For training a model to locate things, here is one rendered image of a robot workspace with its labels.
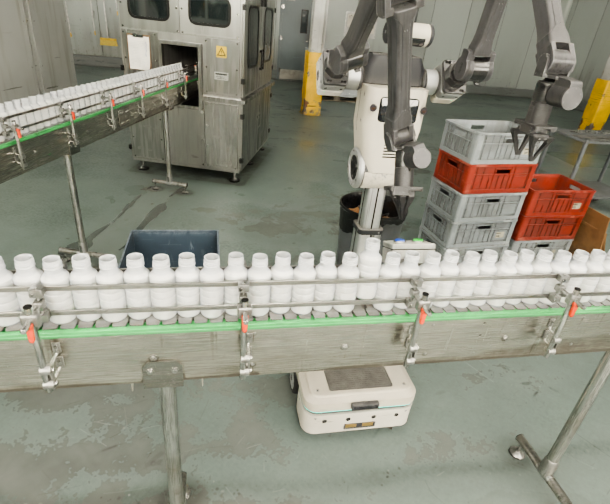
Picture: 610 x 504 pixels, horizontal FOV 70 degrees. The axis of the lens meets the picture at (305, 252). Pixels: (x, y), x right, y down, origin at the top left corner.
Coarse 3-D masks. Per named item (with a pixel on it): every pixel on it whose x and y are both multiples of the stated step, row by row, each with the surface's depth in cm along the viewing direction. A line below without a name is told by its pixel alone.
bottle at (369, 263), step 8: (368, 240) 113; (376, 240) 113; (368, 248) 111; (376, 248) 110; (360, 256) 112; (368, 256) 111; (376, 256) 111; (360, 264) 113; (368, 264) 111; (376, 264) 111; (360, 272) 113; (368, 272) 112; (376, 272) 113; (360, 288) 115; (368, 288) 114; (376, 288) 116; (360, 296) 116; (368, 296) 115
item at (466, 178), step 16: (448, 160) 324; (448, 176) 325; (464, 176) 307; (480, 176) 308; (496, 176) 313; (512, 176) 317; (528, 176) 322; (464, 192) 310; (480, 192) 315; (496, 192) 319; (512, 192) 324
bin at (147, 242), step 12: (132, 240) 157; (144, 240) 160; (156, 240) 161; (168, 240) 161; (180, 240) 162; (192, 240) 163; (204, 240) 164; (216, 240) 165; (132, 252) 156; (144, 252) 162; (156, 252) 163; (168, 252) 164; (180, 252) 165; (192, 252) 166; (204, 252) 167; (216, 252) 168; (120, 264) 136; (144, 264) 164; (132, 384) 126
